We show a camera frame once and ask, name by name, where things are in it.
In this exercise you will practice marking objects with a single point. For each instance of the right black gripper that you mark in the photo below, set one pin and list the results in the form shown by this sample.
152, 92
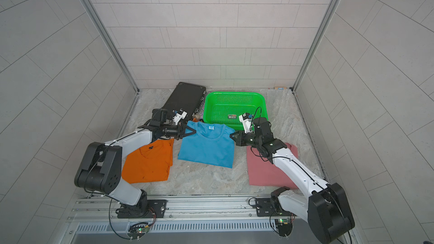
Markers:
241, 142

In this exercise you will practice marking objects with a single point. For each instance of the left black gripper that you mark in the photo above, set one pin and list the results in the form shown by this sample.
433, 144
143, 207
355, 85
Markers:
179, 130

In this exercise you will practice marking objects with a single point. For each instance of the blue t-shirt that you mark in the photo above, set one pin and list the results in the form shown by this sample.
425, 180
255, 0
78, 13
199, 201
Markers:
210, 145

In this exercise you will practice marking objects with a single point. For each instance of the orange t-shirt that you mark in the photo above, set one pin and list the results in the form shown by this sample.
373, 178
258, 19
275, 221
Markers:
150, 163

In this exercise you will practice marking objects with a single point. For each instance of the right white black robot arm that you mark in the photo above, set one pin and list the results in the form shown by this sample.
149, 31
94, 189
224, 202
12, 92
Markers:
323, 206

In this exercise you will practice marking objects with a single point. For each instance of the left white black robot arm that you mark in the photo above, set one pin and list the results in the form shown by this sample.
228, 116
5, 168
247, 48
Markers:
101, 167

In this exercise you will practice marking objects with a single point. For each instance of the green plastic basket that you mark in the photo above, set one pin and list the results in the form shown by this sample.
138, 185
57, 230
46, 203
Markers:
220, 104

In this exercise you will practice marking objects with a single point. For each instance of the pink folded t-shirt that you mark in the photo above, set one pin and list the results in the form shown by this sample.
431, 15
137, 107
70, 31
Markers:
262, 173

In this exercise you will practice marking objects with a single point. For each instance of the black hard case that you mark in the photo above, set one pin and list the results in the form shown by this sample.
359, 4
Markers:
186, 97

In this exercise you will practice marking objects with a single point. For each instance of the right green circuit board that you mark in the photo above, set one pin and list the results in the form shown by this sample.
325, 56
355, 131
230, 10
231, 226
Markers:
283, 227

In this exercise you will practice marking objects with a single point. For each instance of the green circuit board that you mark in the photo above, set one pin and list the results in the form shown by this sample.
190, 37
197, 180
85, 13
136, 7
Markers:
137, 231
283, 227

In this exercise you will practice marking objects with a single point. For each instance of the left green circuit board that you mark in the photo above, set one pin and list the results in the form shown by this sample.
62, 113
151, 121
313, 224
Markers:
137, 231

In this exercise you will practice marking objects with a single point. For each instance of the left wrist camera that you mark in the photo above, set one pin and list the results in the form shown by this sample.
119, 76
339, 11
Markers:
179, 117

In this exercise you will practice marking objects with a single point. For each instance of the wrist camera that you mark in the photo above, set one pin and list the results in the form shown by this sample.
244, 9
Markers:
246, 120
179, 117

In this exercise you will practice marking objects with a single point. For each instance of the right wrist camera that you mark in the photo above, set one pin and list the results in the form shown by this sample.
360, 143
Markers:
246, 120

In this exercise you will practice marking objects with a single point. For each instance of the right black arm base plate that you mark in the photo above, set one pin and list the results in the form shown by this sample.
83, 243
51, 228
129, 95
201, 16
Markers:
266, 207

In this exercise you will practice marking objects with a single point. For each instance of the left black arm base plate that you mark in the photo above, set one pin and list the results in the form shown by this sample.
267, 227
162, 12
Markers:
149, 209

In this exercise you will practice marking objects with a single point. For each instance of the aluminium mounting rail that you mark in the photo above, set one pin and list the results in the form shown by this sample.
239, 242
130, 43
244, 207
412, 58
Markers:
177, 208

